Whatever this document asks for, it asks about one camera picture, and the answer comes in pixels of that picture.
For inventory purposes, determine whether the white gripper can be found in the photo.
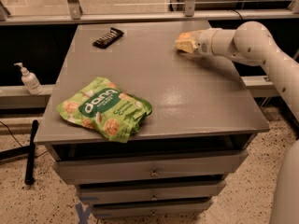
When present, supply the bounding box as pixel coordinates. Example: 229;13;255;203
176;28;218;56

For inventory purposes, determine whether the orange fruit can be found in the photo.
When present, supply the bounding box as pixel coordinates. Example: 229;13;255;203
178;33;192;40

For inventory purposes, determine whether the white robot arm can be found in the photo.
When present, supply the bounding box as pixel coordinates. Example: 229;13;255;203
175;21;299;224

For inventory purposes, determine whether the green rice chip bag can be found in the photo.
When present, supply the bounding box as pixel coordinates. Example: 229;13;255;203
57;77;152;143

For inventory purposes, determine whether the black chocolate bar wrapper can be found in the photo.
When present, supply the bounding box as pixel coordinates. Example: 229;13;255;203
93;27;123;49

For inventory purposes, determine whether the grey drawer cabinet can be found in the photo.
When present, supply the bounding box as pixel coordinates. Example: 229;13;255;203
35;20;271;220

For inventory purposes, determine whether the top grey drawer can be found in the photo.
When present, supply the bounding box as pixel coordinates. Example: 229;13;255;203
53;150;249;185

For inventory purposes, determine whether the grey drawer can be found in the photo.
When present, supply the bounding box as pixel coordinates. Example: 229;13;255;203
77;180;226;204
53;150;249;185
92;198;212;218

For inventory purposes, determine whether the middle grey drawer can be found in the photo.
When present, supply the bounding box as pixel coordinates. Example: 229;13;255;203
77;180;226;204

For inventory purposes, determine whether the white pump sanitizer bottle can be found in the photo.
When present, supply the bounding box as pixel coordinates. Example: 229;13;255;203
15;63;43;95

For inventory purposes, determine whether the bottom grey drawer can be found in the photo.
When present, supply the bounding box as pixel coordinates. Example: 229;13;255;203
92;198;212;218

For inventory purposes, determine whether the black stand leg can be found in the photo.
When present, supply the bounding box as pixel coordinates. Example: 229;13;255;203
0;119;38;185

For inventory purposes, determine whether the grey metal railing frame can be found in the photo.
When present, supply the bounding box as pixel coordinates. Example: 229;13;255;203
0;0;299;25

